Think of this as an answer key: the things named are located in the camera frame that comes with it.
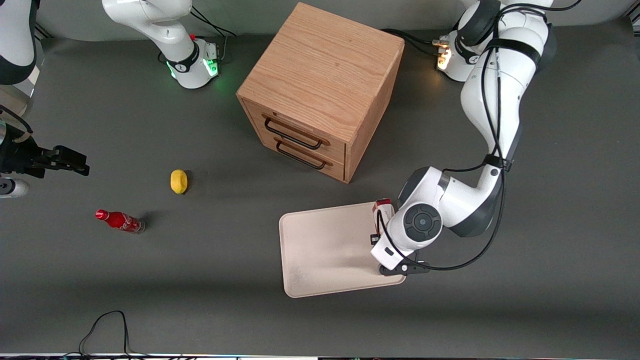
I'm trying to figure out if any thin black looped cable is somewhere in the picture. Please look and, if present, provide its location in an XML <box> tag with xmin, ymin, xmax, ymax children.
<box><xmin>64</xmin><ymin>310</ymin><xmax>151</xmax><ymax>359</ymax></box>

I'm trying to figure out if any black arm base cable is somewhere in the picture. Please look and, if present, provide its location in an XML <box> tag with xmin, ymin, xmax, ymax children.
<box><xmin>382</xmin><ymin>28</ymin><xmax>448</xmax><ymax>58</ymax></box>
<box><xmin>190</xmin><ymin>6</ymin><xmax>237</xmax><ymax>63</ymax></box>

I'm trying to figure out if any black right arm base cable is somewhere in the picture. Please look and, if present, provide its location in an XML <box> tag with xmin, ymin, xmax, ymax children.
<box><xmin>190</xmin><ymin>6</ymin><xmax>237</xmax><ymax>63</ymax></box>

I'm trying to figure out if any wooden drawer front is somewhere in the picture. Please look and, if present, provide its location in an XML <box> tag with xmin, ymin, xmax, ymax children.
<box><xmin>249</xmin><ymin>122</ymin><xmax>346</xmax><ymax>182</ymax></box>
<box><xmin>242</xmin><ymin>99</ymin><xmax>347</xmax><ymax>165</ymax></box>

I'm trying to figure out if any red cola bottle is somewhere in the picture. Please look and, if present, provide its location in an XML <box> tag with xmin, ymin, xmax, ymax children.
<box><xmin>95</xmin><ymin>209</ymin><xmax>146</xmax><ymax>235</ymax></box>

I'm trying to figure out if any black wire drawer handle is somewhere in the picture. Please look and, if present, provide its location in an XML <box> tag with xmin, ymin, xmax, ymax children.
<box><xmin>275</xmin><ymin>140</ymin><xmax>327</xmax><ymax>171</ymax></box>
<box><xmin>263</xmin><ymin>116</ymin><xmax>324</xmax><ymax>151</ymax></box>

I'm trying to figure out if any wooden two-drawer cabinet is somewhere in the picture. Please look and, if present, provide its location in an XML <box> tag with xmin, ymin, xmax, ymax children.
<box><xmin>236</xmin><ymin>2</ymin><xmax>406</xmax><ymax>184</ymax></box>

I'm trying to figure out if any white rectangular tray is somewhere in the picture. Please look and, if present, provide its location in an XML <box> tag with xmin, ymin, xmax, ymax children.
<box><xmin>278</xmin><ymin>201</ymin><xmax>407</xmax><ymax>299</ymax></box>

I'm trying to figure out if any red tartan cookie box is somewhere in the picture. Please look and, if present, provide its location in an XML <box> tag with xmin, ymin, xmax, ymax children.
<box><xmin>372</xmin><ymin>198</ymin><xmax>397</xmax><ymax>236</ymax></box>

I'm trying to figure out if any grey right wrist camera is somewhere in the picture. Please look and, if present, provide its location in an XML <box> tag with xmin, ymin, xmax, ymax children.
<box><xmin>0</xmin><ymin>177</ymin><xmax>31</xmax><ymax>199</ymax></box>

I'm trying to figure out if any black left arm base cable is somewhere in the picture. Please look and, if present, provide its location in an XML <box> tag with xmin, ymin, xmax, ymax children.
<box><xmin>382</xmin><ymin>28</ymin><xmax>448</xmax><ymax>58</ymax></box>

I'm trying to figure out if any yellow lemon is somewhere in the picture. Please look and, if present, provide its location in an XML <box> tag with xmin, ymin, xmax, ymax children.
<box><xmin>170</xmin><ymin>169</ymin><xmax>189</xmax><ymax>195</ymax></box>

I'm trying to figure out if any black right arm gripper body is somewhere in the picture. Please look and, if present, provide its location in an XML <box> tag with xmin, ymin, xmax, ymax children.
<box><xmin>0</xmin><ymin>134</ymin><xmax>56</xmax><ymax>179</ymax></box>

